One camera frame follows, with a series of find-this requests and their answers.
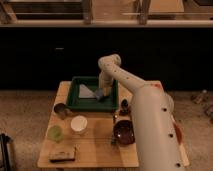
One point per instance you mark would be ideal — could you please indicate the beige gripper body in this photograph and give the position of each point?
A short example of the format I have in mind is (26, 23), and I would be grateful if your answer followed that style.
(105, 91)

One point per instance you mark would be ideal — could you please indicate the blue sponge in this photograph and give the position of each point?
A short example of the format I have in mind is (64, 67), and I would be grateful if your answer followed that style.
(99, 94)

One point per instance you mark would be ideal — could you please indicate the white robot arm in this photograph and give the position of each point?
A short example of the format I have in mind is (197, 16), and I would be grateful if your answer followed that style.
(156, 141)

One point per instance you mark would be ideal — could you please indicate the green plastic tray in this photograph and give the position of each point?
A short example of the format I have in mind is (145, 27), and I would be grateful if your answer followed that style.
(76, 103)

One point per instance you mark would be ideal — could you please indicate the grey triangular cloth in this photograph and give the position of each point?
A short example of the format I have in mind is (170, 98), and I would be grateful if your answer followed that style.
(85, 92)

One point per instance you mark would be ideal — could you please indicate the dark eggplant toy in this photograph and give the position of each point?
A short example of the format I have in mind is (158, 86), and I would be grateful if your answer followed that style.
(125, 109)

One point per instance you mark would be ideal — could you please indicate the white cup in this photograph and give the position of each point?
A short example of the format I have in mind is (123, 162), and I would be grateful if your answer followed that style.
(79, 124)

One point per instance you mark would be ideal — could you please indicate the dark purple bowl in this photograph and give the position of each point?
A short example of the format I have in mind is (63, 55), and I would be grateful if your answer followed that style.
(123, 132)

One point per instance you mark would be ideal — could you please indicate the metal cup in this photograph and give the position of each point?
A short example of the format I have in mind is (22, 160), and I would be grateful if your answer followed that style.
(61, 110)

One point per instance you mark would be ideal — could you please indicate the wooden table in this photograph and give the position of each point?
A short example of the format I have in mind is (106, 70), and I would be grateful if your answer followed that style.
(93, 148)

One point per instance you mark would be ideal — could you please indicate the green cup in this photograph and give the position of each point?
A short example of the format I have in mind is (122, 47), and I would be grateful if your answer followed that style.
(55, 133)

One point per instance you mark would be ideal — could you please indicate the red bowl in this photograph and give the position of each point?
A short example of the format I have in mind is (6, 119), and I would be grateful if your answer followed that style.
(178, 133)

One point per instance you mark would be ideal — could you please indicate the brown bread slice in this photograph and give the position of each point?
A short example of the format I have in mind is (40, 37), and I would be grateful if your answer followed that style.
(60, 155)

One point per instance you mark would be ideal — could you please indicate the black chair part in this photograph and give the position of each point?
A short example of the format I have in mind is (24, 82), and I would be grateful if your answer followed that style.
(5, 163)

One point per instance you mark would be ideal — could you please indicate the wooden shelf rack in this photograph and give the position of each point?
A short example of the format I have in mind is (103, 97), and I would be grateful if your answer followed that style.
(106, 13)

